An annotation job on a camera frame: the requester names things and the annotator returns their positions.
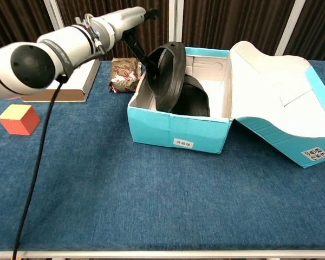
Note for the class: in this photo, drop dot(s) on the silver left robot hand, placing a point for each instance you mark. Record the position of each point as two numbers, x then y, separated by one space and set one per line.
124 20

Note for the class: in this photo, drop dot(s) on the black rubber slipper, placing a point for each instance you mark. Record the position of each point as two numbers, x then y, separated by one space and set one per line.
192 100
165 81

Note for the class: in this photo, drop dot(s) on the light blue shoe box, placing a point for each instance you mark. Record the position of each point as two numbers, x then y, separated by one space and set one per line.
178 130

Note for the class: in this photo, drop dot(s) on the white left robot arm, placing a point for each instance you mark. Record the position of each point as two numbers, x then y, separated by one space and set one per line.
43 54

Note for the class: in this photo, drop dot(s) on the dark ribbed partition panel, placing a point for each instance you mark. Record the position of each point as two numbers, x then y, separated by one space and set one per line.
13 19
233 21
319 27
97 8

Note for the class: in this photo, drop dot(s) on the brown foil snack packet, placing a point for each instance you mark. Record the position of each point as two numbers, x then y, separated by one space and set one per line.
124 75

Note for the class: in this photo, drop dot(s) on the orange wooden cube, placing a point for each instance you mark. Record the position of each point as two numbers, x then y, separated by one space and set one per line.
17 122

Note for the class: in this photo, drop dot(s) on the white partition post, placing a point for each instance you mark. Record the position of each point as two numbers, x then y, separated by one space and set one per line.
291 24
176 19
52 13

